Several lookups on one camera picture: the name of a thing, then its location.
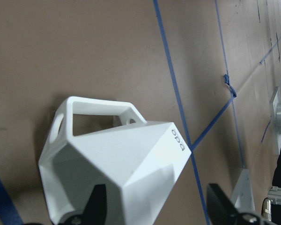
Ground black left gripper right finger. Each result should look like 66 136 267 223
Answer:
207 183 274 225

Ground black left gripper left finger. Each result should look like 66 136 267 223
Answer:
61 184 107 225

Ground white faceted cup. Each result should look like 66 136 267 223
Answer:
38 96 191 225

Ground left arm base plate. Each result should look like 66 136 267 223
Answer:
230 169 255 212

